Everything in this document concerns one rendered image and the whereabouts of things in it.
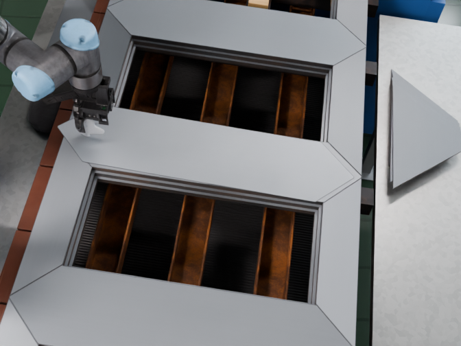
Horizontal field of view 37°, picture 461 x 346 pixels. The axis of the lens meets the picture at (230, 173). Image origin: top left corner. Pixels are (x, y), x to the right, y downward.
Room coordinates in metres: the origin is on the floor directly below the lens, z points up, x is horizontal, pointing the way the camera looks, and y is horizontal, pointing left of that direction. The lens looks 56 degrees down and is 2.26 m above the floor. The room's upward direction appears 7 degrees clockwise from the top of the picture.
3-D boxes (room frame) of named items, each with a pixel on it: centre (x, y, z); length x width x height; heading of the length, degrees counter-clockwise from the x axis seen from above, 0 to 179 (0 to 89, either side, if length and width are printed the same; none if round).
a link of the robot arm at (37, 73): (0.93, 0.42, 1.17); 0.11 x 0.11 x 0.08; 56
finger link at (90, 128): (0.99, 0.34, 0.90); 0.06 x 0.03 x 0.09; 88
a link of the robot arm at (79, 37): (1.00, 0.35, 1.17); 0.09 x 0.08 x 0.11; 146
